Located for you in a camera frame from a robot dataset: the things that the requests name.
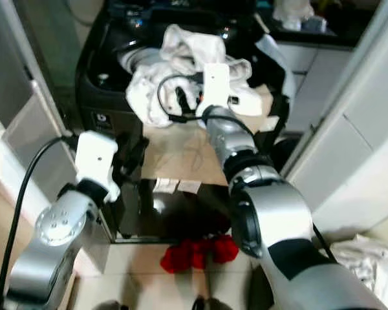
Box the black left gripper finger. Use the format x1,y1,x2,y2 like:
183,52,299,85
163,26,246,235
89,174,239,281
127,134,151,166

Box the white garment black print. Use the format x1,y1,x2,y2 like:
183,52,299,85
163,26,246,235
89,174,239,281
120,24,246,127

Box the black washing machine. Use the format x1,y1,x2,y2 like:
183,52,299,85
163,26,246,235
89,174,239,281
74,0,293,244

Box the white clothes on counter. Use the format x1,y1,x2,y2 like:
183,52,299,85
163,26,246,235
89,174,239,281
272,0,328,34

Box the white paper label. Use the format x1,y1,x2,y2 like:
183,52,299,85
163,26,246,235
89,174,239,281
153,178,179,194
178,180,202,194

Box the black grey washer lid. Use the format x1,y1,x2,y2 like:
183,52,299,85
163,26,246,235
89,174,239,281
255,33,296,125

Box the red cloth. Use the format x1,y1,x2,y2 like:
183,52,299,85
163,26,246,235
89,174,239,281
159,233,241,274

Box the black left robot foot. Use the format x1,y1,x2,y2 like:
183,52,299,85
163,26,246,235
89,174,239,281
96,300,127,310

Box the white glass door cabinet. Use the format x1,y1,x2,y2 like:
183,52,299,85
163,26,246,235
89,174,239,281
0,0,80,196

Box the plain white cabinet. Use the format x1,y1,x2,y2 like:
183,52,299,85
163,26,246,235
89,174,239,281
283,0,388,241

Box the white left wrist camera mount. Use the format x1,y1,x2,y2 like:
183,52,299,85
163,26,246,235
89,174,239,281
75,130,121,203

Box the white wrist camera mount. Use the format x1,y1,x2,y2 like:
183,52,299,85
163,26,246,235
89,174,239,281
75,130,121,203
197,62,244,118

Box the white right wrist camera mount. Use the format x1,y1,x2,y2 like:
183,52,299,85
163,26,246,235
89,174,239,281
197,62,244,118

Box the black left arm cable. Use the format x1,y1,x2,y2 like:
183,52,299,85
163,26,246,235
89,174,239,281
0,134,82,310

